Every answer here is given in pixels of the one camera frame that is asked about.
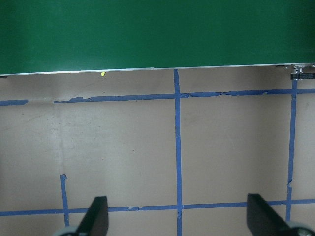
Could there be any green conveyor belt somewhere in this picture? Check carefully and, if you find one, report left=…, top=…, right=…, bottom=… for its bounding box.
left=0, top=0, right=315, bottom=81

